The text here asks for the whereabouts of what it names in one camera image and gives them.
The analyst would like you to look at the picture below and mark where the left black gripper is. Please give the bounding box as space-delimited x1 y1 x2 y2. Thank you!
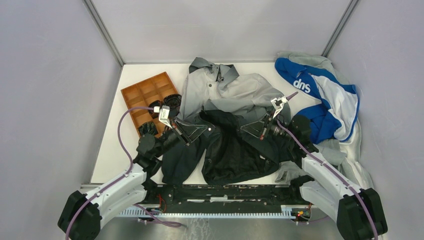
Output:
153 116 208 158

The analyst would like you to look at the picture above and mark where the orange compartment tray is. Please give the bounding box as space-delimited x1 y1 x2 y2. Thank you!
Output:
120 72 178 137

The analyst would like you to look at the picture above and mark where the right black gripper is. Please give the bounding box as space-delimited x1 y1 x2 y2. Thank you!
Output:
240 109 296 144

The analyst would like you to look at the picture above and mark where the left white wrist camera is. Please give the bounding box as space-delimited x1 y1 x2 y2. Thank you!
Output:
158 105 173 128

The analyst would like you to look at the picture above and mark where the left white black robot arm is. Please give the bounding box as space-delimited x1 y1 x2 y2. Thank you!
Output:
57 118 215 240

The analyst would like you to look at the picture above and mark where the blue white jacket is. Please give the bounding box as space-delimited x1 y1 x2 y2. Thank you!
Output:
274 57 360 144

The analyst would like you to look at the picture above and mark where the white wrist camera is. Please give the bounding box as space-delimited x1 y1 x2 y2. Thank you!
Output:
158 105 173 128
270 96 288 119

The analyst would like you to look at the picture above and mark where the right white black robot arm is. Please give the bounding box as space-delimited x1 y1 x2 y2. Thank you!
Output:
240 112 388 240

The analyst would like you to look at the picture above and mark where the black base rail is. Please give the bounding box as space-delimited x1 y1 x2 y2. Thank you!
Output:
141 184 309 214

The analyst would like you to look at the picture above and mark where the grey black zip jacket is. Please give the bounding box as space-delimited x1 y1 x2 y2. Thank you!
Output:
161 57 291 185

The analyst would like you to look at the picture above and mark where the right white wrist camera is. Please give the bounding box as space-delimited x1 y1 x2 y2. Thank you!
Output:
270 96 288 119

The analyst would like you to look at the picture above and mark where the white slotted cable duct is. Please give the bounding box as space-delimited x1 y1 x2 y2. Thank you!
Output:
117 206 296 220

